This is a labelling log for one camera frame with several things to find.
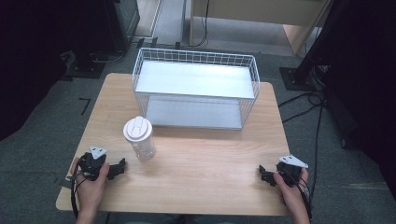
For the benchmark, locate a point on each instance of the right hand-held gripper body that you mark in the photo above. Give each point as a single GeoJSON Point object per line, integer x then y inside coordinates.
{"type": "Point", "coordinates": [289, 172]}

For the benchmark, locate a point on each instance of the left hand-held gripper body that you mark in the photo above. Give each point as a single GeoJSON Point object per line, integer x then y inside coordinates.
{"type": "Point", "coordinates": [91, 163]}

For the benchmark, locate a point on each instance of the clear cup with white lid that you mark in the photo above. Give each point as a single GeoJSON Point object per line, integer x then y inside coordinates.
{"type": "Point", "coordinates": [139, 137]}

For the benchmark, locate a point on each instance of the person's right hand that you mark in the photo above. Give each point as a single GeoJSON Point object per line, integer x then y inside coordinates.
{"type": "Point", "coordinates": [292, 196]}

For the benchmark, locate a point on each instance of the person's left hand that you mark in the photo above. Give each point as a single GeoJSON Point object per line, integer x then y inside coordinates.
{"type": "Point", "coordinates": [90, 193]}

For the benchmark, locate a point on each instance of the black tape floor mark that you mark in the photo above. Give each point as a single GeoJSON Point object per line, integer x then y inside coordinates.
{"type": "Point", "coordinates": [85, 105]}

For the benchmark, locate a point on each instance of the black stand with square base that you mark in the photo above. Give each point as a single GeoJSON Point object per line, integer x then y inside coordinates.
{"type": "Point", "coordinates": [88, 59]}

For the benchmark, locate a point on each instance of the black slanted stand with base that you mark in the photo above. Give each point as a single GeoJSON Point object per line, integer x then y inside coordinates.
{"type": "Point", "coordinates": [306, 67]}

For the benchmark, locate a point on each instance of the dark cabinet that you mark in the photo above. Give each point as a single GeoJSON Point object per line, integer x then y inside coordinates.
{"type": "Point", "coordinates": [126, 21]}

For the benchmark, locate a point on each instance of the light wooden desk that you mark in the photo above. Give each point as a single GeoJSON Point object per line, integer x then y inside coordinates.
{"type": "Point", "coordinates": [267, 15]}

